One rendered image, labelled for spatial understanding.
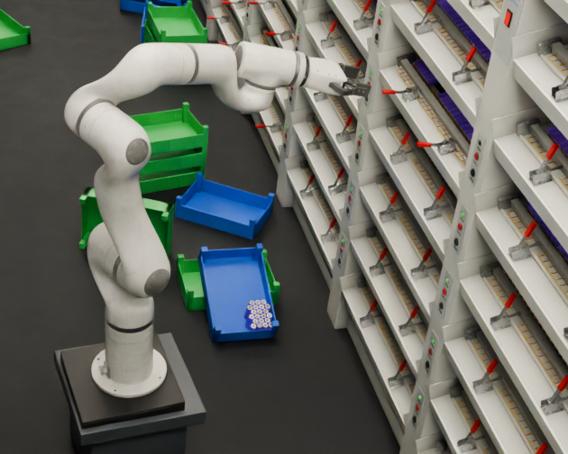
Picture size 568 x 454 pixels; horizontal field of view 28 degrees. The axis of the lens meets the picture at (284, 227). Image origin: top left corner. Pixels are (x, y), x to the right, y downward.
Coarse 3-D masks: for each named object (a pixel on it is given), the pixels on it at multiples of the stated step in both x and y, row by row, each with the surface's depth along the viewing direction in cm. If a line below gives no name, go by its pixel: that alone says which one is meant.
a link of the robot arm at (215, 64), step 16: (192, 48) 243; (208, 48) 247; (224, 48) 250; (208, 64) 245; (224, 64) 248; (192, 80) 244; (208, 80) 248; (224, 80) 251; (224, 96) 257; (240, 96) 257; (256, 96) 263; (272, 96) 266
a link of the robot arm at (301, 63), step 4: (296, 52) 265; (300, 52) 266; (300, 56) 264; (304, 56) 265; (300, 60) 263; (304, 60) 264; (300, 64) 263; (304, 64) 264; (296, 68) 263; (300, 68) 263; (304, 68) 263; (296, 72) 263; (300, 72) 263; (304, 72) 264; (296, 76) 263; (300, 76) 264; (304, 76) 265; (292, 80) 264; (296, 80) 264; (300, 80) 264; (292, 84) 265; (296, 84) 265
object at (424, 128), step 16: (400, 48) 306; (384, 64) 308; (400, 64) 307; (384, 80) 306; (400, 80) 302; (400, 96) 296; (400, 112) 298; (416, 112) 289; (416, 128) 286; (432, 128) 282; (448, 160) 270; (448, 176) 268
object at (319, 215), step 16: (288, 160) 404; (304, 160) 404; (288, 176) 407; (304, 176) 402; (304, 192) 392; (320, 192) 393; (304, 208) 387; (320, 208) 384; (320, 224) 378; (336, 224) 375; (320, 240) 372; (336, 240) 370
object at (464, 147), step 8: (408, 64) 303; (408, 72) 300; (416, 72) 300; (416, 80) 296; (424, 88) 293; (424, 96) 292; (432, 96) 289; (432, 104) 286; (440, 112) 283; (432, 120) 283; (440, 120) 283; (448, 120) 280; (448, 128) 277; (456, 128) 276; (456, 136) 274; (464, 144) 270; (464, 152) 269; (464, 160) 268
